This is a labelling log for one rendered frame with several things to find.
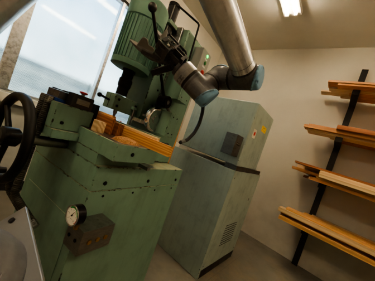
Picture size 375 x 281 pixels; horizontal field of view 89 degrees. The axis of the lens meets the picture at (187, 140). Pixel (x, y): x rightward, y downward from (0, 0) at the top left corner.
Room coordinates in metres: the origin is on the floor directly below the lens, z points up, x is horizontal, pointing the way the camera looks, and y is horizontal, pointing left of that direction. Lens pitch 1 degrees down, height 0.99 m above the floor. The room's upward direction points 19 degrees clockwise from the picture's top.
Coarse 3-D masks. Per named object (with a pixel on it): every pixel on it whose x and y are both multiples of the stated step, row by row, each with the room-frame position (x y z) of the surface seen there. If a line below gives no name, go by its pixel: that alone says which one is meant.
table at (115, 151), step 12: (48, 132) 0.64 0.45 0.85; (60, 132) 0.66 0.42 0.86; (72, 132) 0.70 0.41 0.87; (84, 132) 0.71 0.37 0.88; (96, 132) 0.69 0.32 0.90; (84, 144) 0.69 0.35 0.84; (96, 144) 0.66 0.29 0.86; (108, 144) 0.63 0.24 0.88; (120, 144) 0.62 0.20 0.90; (108, 156) 0.62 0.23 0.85; (120, 156) 0.63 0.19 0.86; (132, 156) 0.68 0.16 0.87; (144, 156) 0.73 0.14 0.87
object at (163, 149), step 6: (126, 132) 0.82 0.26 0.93; (132, 132) 0.80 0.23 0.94; (132, 138) 0.80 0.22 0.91; (138, 138) 0.78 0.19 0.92; (144, 138) 0.77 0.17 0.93; (150, 138) 0.75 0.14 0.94; (144, 144) 0.76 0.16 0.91; (150, 144) 0.75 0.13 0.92; (156, 144) 0.73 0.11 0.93; (162, 144) 0.72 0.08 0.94; (156, 150) 0.73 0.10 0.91; (162, 150) 0.72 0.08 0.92; (168, 150) 0.70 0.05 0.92; (168, 156) 0.71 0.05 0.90
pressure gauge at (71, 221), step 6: (78, 204) 0.58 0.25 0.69; (66, 210) 0.58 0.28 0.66; (72, 210) 0.57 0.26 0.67; (78, 210) 0.56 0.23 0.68; (84, 210) 0.57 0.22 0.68; (66, 216) 0.58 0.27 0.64; (72, 216) 0.57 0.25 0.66; (78, 216) 0.55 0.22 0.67; (84, 216) 0.57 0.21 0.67; (66, 222) 0.57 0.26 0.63; (72, 222) 0.56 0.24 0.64; (78, 222) 0.56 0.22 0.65
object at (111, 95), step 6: (108, 96) 0.85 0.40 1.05; (114, 96) 0.83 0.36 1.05; (120, 96) 0.85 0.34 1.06; (108, 102) 0.85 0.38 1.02; (114, 102) 0.84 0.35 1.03; (120, 102) 0.86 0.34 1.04; (126, 102) 0.89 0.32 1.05; (132, 102) 0.92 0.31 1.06; (114, 108) 0.85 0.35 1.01; (120, 108) 0.87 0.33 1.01; (126, 108) 0.90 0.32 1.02
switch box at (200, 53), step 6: (198, 48) 1.06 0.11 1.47; (204, 48) 1.04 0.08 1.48; (198, 54) 1.05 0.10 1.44; (204, 54) 1.06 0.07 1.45; (192, 60) 1.07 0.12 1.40; (198, 60) 1.05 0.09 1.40; (204, 60) 1.08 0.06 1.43; (198, 66) 1.05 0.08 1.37; (204, 66) 1.09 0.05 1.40; (204, 72) 1.11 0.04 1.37
